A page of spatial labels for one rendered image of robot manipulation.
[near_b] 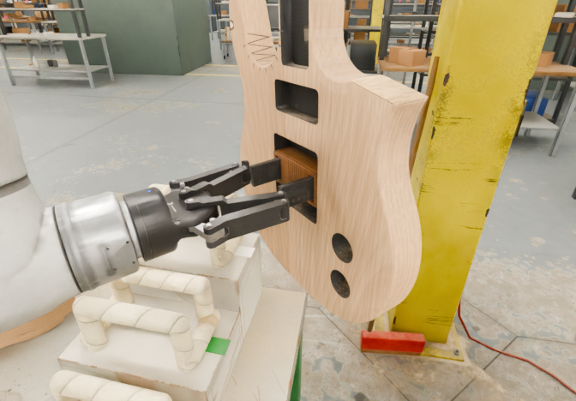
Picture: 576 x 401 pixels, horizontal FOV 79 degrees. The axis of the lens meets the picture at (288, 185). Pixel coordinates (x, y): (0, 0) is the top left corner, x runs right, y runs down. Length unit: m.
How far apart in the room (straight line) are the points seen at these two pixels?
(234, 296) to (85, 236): 0.39
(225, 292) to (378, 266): 0.38
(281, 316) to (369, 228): 0.49
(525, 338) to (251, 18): 2.10
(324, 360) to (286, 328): 1.11
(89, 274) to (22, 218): 0.07
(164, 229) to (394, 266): 0.23
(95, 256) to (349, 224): 0.26
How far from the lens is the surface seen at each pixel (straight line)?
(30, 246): 0.36
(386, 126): 0.33
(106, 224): 0.37
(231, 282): 0.67
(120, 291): 0.74
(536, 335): 2.37
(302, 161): 0.46
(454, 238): 1.63
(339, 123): 0.37
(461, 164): 1.46
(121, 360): 0.71
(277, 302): 0.86
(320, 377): 1.86
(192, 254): 0.74
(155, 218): 0.37
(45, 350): 0.92
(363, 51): 5.10
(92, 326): 0.70
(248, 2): 0.54
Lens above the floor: 1.56
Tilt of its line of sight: 28 degrees down
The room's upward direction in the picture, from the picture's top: straight up
